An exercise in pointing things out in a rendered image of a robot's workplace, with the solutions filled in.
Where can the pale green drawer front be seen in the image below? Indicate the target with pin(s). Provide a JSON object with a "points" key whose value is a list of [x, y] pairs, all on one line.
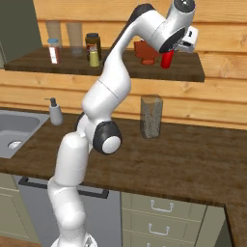
{"points": [[180, 230], [135, 240], [186, 207]]}

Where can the grey soap dispenser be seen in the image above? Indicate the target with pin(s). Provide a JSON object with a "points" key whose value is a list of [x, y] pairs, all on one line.
{"points": [[55, 113]]}

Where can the pale green cupboard door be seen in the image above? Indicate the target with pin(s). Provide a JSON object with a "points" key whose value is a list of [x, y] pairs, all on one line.
{"points": [[13, 212]]}

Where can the grey sink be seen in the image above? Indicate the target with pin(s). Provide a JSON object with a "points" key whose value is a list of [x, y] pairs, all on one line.
{"points": [[17, 128]]}

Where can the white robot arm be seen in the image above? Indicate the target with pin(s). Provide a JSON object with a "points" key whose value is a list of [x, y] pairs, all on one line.
{"points": [[106, 93]]}

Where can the dark green wall cupboard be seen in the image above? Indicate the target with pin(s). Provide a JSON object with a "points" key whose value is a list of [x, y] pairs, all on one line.
{"points": [[17, 29]]}

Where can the yellow-green small bottle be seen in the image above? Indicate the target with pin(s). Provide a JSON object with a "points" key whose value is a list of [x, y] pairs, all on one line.
{"points": [[94, 58]]}

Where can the glass pepper shaker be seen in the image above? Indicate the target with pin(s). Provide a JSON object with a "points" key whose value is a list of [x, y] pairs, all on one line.
{"points": [[151, 117]]}

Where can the grey dishwasher front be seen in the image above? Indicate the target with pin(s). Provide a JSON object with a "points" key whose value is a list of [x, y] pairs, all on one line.
{"points": [[103, 222]]}

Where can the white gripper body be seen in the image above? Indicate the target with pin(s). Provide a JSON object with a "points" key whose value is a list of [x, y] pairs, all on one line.
{"points": [[186, 47]]}

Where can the pale green cabinet side panel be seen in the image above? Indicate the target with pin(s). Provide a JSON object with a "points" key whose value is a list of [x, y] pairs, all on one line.
{"points": [[215, 228]]}

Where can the dark brown jar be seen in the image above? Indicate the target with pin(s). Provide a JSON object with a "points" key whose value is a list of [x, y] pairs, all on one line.
{"points": [[93, 41]]}

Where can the dark wooden shelf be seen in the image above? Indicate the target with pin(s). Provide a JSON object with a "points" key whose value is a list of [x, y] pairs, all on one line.
{"points": [[135, 69]]}

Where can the red spice jar, blue lid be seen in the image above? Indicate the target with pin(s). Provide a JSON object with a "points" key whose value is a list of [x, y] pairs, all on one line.
{"points": [[54, 51]]}

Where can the red-brown lumpy object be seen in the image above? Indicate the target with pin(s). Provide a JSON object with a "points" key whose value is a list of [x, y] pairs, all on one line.
{"points": [[144, 51]]}

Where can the translucent tall glass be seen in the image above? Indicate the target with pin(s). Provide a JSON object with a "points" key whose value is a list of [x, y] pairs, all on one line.
{"points": [[53, 30], [75, 37]]}

